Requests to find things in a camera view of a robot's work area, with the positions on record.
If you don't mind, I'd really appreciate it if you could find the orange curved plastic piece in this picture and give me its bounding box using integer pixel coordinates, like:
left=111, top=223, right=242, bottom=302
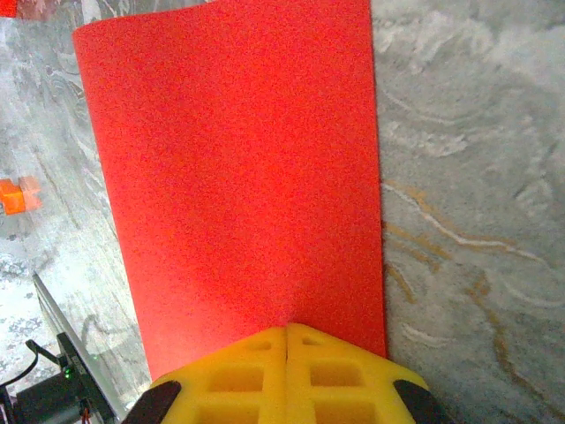
left=0, top=175, right=43, bottom=216

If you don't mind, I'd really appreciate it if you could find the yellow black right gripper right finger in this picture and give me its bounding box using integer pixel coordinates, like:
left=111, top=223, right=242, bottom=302
left=287, top=322, right=447, bottom=424

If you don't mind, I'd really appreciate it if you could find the small red block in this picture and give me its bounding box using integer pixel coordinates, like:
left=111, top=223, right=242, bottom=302
left=0, top=0, right=49, bottom=19

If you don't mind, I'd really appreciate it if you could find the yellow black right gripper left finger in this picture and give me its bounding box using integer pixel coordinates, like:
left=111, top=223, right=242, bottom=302
left=125, top=324, right=289, bottom=424

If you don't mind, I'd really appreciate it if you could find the red paper sheet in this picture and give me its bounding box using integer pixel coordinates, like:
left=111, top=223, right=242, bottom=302
left=72, top=0, right=389, bottom=385

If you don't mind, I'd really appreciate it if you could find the aluminium rail frame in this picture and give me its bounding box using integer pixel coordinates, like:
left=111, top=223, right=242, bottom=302
left=31, top=270, right=124, bottom=420

